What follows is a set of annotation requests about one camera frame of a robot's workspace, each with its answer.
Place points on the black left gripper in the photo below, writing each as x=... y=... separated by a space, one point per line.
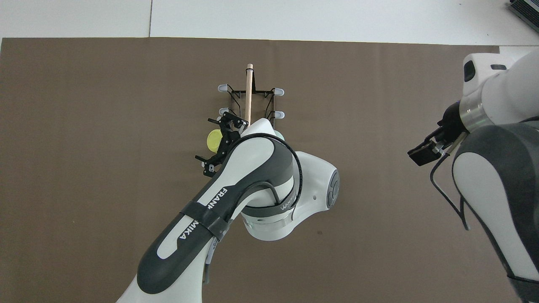
x=230 y=139

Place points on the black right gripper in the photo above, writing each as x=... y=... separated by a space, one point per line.
x=451 y=124

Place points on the yellow plastic cup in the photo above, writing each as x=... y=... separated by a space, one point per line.
x=214 y=141

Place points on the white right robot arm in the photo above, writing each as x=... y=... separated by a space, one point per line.
x=497 y=189

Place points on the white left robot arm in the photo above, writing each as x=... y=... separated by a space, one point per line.
x=252 y=168

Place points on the brown paper mat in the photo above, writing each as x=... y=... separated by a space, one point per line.
x=84 y=126

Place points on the grey ribbed device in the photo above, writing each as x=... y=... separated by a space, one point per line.
x=526 y=10

